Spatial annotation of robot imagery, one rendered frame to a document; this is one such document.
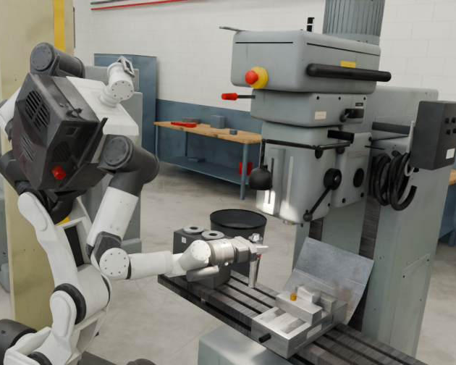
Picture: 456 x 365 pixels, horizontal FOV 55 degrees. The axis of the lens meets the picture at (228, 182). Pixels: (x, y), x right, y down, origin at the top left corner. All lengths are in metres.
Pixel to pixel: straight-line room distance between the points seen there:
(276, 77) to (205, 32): 6.82
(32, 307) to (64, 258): 1.59
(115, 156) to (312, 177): 0.60
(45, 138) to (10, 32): 1.51
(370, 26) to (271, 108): 0.45
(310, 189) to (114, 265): 0.63
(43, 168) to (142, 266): 0.38
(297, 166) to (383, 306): 0.76
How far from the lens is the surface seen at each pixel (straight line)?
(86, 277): 1.55
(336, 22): 1.60
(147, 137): 8.85
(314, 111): 1.30
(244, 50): 1.32
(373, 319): 1.92
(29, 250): 2.94
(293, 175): 1.38
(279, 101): 1.35
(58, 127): 1.21
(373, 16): 1.60
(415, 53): 5.84
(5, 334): 1.97
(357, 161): 1.58
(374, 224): 1.78
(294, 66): 1.21
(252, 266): 1.49
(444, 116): 1.48
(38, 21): 2.77
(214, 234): 1.79
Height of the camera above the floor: 1.76
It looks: 14 degrees down
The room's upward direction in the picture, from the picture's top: 4 degrees clockwise
